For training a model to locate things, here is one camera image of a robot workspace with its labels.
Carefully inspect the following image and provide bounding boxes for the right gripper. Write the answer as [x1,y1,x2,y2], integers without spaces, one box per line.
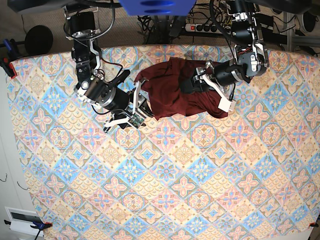
[102,69,154,133]

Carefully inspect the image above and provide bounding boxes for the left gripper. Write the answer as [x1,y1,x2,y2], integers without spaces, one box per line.
[179,60,236,101]

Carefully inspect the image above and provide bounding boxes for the maroon t-shirt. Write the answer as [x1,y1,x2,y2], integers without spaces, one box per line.
[134,57,228,120]

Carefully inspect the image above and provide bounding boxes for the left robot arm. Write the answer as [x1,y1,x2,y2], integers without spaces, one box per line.
[180,0,269,113]

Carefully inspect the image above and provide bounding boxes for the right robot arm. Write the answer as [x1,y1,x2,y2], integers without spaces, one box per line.
[63,3,154,133]

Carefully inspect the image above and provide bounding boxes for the white power strip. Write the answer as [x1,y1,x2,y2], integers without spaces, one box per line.
[184,23,218,34]

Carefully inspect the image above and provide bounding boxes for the black round stool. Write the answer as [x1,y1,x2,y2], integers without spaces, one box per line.
[24,25,54,56]

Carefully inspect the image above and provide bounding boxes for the patterned tile tablecloth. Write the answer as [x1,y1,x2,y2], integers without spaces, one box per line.
[6,50,320,240]

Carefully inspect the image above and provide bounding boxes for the blue orange clamp lower left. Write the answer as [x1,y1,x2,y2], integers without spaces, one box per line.
[3,219,53,238]

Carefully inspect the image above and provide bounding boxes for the white floor outlet box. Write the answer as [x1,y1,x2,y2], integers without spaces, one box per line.
[4,206,41,237]

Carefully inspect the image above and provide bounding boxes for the orange clamp lower right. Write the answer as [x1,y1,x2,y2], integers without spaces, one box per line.
[309,222,319,228]

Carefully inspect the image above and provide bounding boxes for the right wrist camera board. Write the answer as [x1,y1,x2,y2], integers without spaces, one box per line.
[128,113,146,129]

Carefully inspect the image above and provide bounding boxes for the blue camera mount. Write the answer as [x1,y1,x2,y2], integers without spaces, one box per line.
[119,0,196,16]

